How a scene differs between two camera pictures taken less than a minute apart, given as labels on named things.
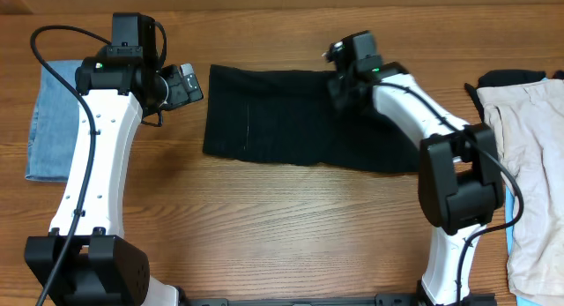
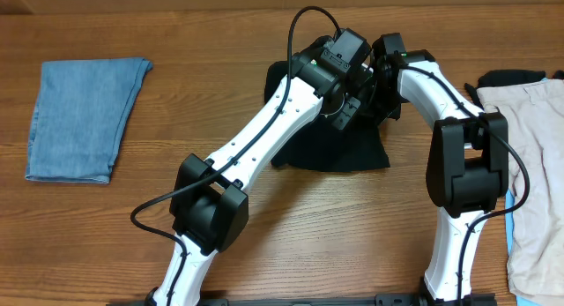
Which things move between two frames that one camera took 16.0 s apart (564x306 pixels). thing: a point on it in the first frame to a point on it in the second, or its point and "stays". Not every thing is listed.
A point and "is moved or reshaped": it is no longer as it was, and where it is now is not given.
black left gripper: x=180 y=98 to x=343 y=118
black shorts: x=293 y=117 is moved or reshaped
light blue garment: x=509 y=205 stays
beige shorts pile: x=529 y=119 stays
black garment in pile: x=500 y=78 stays
